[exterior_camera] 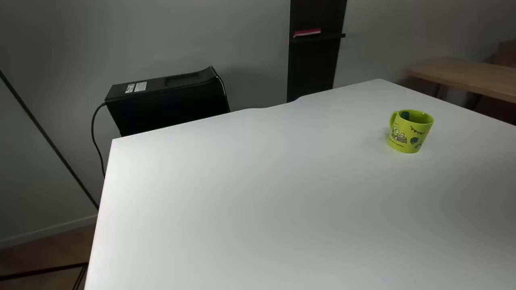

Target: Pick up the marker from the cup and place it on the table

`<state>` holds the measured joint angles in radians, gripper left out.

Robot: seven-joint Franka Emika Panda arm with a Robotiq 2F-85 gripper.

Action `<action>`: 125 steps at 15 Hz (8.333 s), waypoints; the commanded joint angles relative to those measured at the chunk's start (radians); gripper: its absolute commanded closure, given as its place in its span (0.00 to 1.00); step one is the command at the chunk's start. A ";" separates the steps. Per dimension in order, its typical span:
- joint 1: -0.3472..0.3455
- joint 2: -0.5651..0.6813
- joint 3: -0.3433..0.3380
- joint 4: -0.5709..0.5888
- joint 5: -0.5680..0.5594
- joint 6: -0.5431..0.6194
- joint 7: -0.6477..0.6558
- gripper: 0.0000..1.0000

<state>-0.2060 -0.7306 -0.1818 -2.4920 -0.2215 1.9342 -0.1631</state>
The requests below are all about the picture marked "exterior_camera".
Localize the green plastic cup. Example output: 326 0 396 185
387 109 434 153

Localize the black computer tower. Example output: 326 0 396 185
105 66 230 135

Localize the black vertical pillar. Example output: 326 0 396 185
287 0 348 101

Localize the black diagonal tripod leg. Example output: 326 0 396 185
0 69 100 211

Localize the wooden side table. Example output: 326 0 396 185
406 58 516 103

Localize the black power cable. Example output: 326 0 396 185
90 101 111 179

